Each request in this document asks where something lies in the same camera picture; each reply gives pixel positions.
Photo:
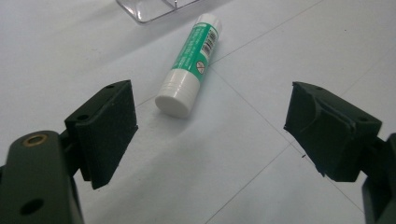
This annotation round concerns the green and white glue stick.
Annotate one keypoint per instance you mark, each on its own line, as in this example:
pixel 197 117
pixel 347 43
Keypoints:
pixel 190 70

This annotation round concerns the clear plastic container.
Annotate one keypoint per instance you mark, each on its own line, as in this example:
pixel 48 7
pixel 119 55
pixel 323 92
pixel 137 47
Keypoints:
pixel 152 8

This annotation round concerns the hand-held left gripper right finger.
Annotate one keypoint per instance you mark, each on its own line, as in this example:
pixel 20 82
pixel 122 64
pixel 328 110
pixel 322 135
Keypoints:
pixel 330 130

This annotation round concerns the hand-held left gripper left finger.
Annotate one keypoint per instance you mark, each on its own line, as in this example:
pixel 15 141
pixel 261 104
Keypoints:
pixel 102 133

